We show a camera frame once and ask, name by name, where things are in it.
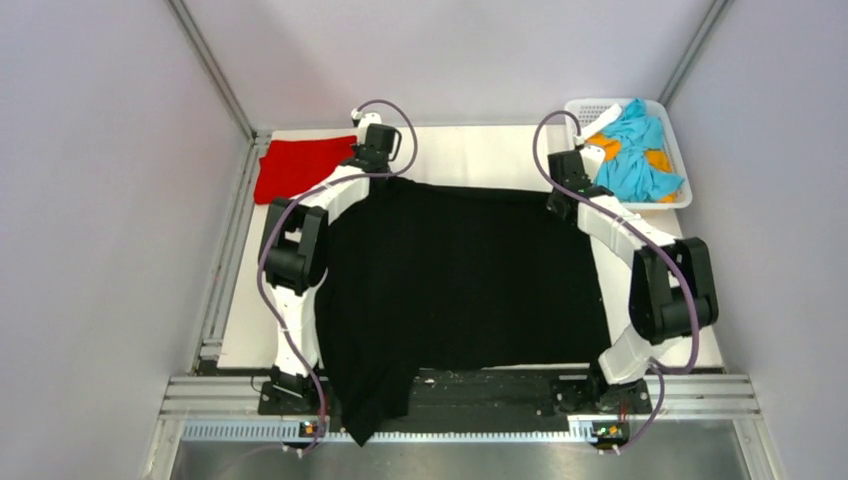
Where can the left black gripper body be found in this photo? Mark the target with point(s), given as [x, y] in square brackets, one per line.
[357, 149]

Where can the black t shirt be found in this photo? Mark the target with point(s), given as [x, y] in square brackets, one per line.
[450, 278]

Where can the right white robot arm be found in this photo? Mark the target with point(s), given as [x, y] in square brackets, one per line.
[672, 292]

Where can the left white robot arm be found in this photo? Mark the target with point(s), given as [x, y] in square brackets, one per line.
[291, 264]

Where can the white plastic laundry basket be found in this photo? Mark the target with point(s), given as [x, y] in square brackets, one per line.
[671, 148]

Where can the light blue t shirt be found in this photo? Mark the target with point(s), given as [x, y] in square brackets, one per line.
[637, 126]

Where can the white cloth strip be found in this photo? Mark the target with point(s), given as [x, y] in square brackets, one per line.
[593, 119]

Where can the folded red t shirt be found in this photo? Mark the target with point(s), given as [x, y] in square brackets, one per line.
[290, 168]

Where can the orange t shirt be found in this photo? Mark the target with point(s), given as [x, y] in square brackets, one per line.
[636, 174]

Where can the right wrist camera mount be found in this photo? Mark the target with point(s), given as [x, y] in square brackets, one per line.
[590, 152]

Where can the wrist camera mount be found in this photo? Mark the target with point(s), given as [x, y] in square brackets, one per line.
[590, 152]
[362, 119]

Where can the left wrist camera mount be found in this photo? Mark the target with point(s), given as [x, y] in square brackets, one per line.
[362, 119]

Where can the aluminium frame rail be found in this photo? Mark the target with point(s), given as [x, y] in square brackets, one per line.
[206, 319]

